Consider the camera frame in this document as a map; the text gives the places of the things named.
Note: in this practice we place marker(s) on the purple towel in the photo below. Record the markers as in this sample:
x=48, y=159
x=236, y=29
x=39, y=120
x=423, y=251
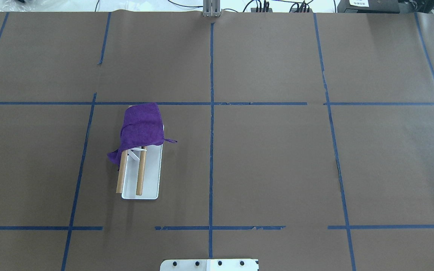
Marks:
x=142, y=126

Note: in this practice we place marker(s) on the white wooden towel rack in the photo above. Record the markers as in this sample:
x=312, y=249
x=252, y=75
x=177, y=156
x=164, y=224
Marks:
x=139, y=172

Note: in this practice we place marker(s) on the black box with label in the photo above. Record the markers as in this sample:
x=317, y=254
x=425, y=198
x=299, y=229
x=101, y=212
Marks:
x=368, y=6

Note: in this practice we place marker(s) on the clear plastic bag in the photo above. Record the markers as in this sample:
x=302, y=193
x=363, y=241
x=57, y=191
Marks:
x=28, y=5

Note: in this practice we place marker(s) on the aluminium frame post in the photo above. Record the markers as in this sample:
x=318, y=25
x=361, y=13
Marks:
x=211, y=8

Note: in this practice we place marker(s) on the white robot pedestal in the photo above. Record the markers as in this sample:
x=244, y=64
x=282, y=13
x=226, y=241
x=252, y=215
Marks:
x=210, y=265

